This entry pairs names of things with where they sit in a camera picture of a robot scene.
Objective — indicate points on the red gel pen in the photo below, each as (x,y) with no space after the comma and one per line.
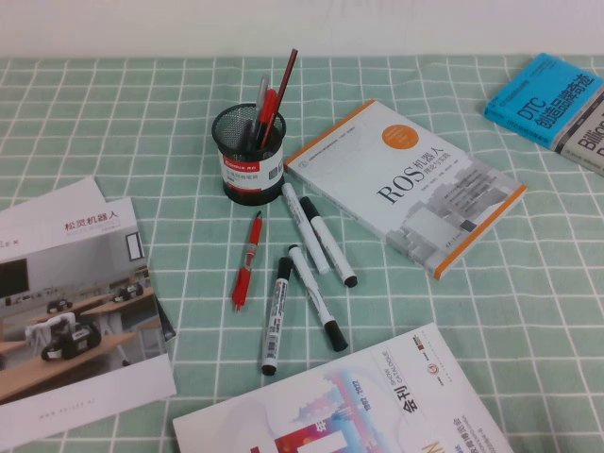
(249,255)

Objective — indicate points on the black mesh pen holder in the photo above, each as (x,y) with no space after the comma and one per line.
(245,174)

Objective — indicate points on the red capped black pen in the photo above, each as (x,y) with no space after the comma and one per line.
(269,106)

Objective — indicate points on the grey translucent pen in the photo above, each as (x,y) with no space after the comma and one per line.
(260,96)

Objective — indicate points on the all white marker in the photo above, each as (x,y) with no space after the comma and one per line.
(307,231)

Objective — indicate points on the white marker black ends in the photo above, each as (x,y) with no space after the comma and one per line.
(328,240)

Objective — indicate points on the white marker black cap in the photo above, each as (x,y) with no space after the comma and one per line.
(313,297)

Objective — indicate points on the labelled whiteboard marker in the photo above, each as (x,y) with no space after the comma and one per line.
(277,316)

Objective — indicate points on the white ROS textbook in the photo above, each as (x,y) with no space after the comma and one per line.
(401,184)

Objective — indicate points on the red and black pencil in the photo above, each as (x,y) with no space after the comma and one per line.
(285,80)

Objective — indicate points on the dark booklet edge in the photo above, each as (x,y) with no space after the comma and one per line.
(166,321)

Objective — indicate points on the white show catalogue magazine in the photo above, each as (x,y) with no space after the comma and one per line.
(358,406)

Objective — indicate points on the robot lab photo brochure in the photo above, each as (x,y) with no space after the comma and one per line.
(75,302)

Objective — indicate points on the white paper sheet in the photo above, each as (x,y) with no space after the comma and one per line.
(56,196)

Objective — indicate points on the blue DTC book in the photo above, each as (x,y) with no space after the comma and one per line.
(538,101)

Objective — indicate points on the grey Billion book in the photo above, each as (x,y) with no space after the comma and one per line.
(590,137)

